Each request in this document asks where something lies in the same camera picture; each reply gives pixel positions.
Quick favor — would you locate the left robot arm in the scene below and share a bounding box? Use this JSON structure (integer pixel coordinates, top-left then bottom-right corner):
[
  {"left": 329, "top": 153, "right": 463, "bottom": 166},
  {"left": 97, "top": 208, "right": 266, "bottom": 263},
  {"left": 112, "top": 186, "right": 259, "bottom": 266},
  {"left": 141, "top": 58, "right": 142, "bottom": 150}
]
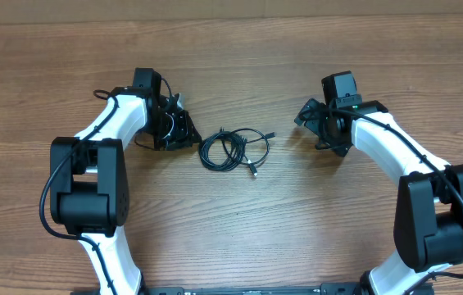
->
[{"left": 39, "top": 68, "right": 202, "bottom": 294}]

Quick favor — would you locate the black thin USB cable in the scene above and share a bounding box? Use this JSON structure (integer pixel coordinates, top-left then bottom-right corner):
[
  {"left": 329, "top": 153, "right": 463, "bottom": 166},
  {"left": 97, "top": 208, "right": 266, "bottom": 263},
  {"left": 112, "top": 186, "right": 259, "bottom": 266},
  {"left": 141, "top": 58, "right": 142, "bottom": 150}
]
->
[{"left": 218, "top": 127, "right": 276, "bottom": 177}]

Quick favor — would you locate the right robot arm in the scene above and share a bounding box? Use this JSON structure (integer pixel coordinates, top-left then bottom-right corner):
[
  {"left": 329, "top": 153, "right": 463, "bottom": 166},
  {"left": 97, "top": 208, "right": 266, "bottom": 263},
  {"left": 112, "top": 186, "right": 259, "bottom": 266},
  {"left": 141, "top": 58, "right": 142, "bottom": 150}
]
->
[{"left": 294, "top": 71, "right": 463, "bottom": 295}]

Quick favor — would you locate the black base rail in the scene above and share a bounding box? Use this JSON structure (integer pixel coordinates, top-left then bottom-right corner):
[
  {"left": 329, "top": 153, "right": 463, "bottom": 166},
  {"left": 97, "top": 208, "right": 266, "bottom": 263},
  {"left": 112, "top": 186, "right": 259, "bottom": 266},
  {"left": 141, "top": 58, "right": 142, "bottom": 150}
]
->
[{"left": 70, "top": 281, "right": 435, "bottom": 295}]

